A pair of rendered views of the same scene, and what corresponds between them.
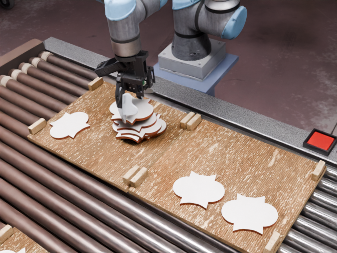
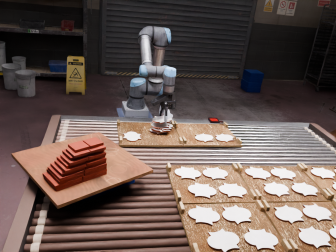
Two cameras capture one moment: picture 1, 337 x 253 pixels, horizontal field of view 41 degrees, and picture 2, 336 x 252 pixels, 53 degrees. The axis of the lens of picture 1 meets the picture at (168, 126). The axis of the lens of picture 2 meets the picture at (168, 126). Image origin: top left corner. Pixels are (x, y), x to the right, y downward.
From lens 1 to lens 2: 178 cm
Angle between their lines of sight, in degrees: 48
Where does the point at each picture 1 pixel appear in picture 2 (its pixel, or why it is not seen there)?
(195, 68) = (145, 111)
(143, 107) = not seen: hidden behind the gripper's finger
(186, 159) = (188, 133)
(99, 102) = (129, 128)
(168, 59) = (130, 111)
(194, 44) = (142, 101)
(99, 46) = not seen: outside the picture
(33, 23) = not seen: outside the picture
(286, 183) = (221, 130)
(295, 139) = (206, 122)
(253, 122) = (188, 121)
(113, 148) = (160, 137)
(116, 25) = (172, 79)
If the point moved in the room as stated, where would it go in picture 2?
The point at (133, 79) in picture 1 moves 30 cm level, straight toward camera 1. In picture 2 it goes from (172, 101) to (212, 115)
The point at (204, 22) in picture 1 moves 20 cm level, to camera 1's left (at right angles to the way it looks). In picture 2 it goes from (150, 89) to (133, 94)
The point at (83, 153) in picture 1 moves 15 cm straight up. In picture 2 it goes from (152, 142) to (154, 120)
